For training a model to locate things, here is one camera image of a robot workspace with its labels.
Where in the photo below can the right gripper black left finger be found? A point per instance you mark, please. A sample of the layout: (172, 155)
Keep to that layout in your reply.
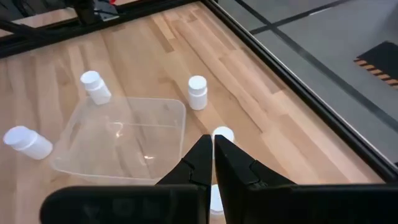
(196, 168)

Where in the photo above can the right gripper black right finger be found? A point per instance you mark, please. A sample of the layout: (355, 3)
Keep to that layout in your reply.
(233, 168)

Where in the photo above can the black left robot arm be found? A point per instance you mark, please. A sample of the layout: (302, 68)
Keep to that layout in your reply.
(85, 14)

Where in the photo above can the clear plastic basket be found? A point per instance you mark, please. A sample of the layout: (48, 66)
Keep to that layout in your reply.
(124, 140)

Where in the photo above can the black yellow-striped floor mat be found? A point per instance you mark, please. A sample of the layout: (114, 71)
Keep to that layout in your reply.
(382, 59)

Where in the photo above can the small red clip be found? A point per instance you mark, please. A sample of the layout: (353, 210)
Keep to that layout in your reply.
(112, 1)

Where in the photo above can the black table frame rail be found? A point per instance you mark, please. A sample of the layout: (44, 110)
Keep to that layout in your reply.
(62, 36)
(311, 98)

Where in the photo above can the black diagonal frame brace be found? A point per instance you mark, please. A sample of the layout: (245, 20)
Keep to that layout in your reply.
(18, 29)

